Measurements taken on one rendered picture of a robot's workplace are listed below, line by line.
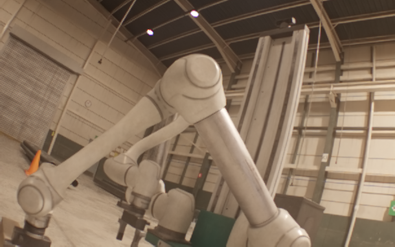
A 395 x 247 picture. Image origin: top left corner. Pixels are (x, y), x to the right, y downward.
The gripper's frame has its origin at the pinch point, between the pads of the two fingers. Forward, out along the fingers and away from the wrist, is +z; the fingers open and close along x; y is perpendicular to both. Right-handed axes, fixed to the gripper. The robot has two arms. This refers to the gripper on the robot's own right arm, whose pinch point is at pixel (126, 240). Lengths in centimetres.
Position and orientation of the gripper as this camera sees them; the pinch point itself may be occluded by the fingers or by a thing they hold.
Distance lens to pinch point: 126.4
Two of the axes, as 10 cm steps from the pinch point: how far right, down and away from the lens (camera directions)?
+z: -3.1, 9.0, -3.0
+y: 6.8, 4.3, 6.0
